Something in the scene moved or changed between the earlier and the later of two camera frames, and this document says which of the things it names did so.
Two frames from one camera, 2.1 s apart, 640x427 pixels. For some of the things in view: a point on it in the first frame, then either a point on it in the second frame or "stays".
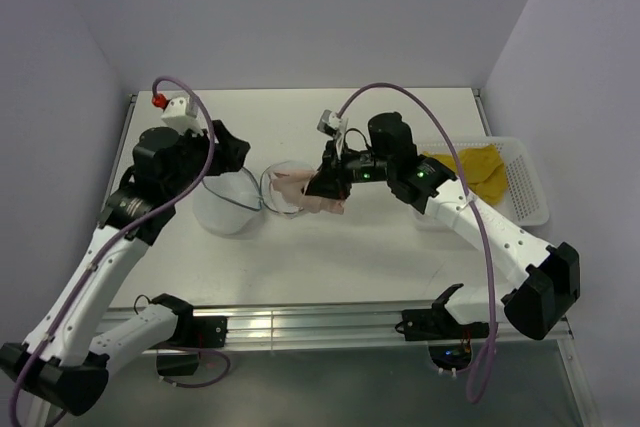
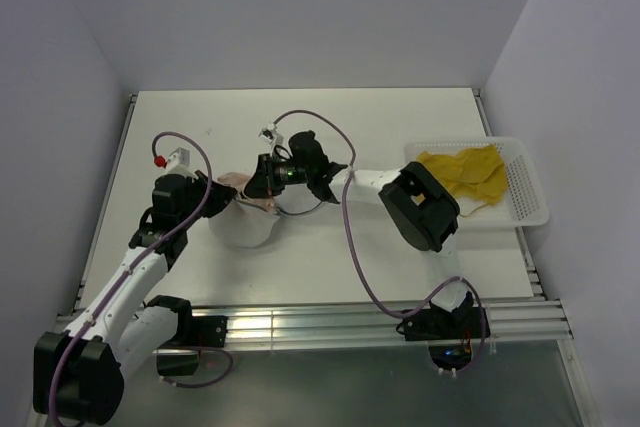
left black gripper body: x=194 y=151 -> x=197 y=192
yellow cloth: x=484 y=169 stays
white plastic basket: x=524 y=202 stays
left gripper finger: x=230 y=152 -> x=220 y=196
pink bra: x=290 y=183 -> x=237 y=181
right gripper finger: x=324 y=184 -> x=262 y=183
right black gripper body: x=357 y=166 -> x=285 y=172
